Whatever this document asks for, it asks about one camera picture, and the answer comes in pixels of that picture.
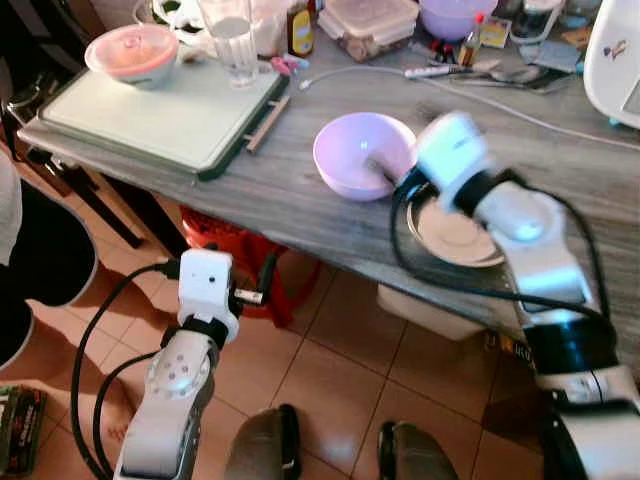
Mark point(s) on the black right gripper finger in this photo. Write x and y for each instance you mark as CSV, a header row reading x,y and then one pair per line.
x,y
383,170

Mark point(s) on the lilac plastic bowl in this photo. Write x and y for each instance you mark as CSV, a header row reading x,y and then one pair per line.
x,y
350,150

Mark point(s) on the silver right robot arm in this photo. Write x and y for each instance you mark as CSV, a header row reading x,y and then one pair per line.
x,y
545,260

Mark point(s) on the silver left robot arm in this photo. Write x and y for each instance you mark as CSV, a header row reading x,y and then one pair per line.
x,y
172,385

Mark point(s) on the round beige plate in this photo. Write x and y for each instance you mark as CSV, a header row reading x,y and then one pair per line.
x,y
455,240

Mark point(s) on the white marker pen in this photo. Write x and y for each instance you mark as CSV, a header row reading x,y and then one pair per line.
x,y
435,72

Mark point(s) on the white box under table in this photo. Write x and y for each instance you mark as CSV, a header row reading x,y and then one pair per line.
x,y
430,312

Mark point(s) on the pink clip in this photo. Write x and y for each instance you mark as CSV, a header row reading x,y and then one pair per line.
x,y
290,65

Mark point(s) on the clear plastic food container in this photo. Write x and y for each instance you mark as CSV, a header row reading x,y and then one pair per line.
x,y
368,25

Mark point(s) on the red-capped sauce bottle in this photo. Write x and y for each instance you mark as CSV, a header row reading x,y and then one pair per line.
x,y
470,45

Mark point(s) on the metal spoon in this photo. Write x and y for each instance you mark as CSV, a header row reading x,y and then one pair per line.
x,y
520,76

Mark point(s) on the red plastic stool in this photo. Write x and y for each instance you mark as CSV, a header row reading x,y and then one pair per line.
x,y
250,255

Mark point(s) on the amber honey bottle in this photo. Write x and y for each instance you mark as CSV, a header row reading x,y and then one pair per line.
x,y
300,30

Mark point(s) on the purple plastic bowl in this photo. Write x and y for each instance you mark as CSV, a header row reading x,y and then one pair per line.
x,y
458,15

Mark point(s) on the yellow card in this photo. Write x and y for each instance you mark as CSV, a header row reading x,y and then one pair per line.
x,y
495,33

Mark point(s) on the clear drinking glass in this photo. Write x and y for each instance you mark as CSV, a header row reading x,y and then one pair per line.
x,y
232,45

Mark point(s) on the white green-rimmed cutting board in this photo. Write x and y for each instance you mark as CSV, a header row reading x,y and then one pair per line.
x,y
160,120

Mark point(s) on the white kitchen appliance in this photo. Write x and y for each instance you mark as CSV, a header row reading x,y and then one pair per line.
x,y
615,60

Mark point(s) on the grey right robot foot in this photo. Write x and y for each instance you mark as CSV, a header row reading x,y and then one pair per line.
x,y
415,455

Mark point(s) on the pink lidded bowl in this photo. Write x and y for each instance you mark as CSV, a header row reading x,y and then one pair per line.
x,y
132,55

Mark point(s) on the person in dark shorts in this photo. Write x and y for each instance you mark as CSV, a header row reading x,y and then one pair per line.
x,y
45,250

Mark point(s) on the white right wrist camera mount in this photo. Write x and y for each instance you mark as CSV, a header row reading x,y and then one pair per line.
x,y
450,150

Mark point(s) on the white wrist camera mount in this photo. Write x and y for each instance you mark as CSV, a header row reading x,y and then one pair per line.
x,y
205,280
450,150

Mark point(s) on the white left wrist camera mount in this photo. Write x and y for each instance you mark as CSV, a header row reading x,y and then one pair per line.
x,y
205,280

